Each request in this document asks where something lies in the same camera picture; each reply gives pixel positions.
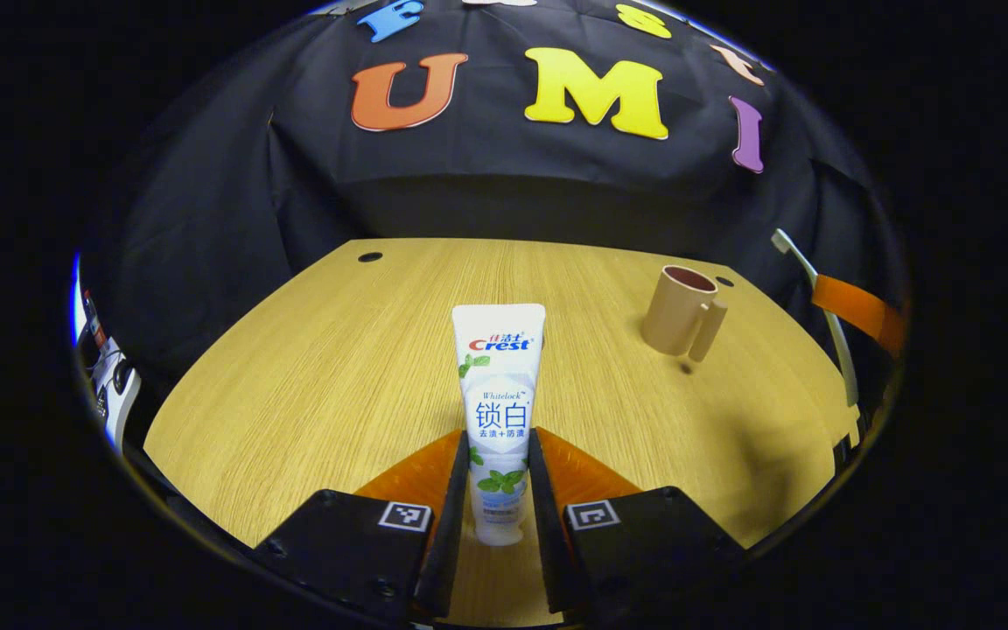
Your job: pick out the pale green toothbrush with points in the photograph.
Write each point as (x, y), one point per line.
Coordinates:
(782, 241)

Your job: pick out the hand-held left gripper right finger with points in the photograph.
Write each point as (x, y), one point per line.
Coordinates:
(543, 525)

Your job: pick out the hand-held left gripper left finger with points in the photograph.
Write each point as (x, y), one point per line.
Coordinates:
(454, 525)

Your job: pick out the black backdrop cloth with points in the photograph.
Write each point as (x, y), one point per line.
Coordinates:
(513, 192)

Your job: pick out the lit computer monitor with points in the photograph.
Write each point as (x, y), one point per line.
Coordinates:
(77, 297)

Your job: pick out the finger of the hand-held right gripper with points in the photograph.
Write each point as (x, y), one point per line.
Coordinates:
(858, 306)

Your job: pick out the white device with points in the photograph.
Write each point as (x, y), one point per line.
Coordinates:
(117, 398)

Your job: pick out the white toothpaste tube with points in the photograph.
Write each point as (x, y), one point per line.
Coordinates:
(500, 394)

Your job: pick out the beige cup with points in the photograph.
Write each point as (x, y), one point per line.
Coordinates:
(670, 319)

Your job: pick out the wooden desktop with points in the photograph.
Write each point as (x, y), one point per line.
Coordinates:
(338, 394)

